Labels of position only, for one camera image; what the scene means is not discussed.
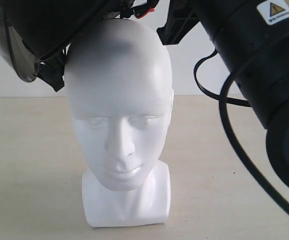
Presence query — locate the white mannequin head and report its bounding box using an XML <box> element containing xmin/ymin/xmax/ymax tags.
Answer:
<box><xmin>64</xmin><ymin>19</ymin><xmax>174</xmax><ymax>228</ymax></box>

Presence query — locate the black helmet with visor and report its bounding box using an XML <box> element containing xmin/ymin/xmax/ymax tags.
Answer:
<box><xmin>0</xmin><ymin>0</ymin><xmax>158</xmax><ymax>92</ymax></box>

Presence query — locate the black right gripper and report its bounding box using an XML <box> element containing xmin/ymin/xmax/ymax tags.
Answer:
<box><xmin>156</xmin><ymin>0</ymin><xmax>199</xmax><ymax>46</ymax></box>

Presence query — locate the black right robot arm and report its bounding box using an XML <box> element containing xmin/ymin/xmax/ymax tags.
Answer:
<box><xmin>157</xmin><ymin>0</ymin><xmax>289</xmax><ymax>187</ymax></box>

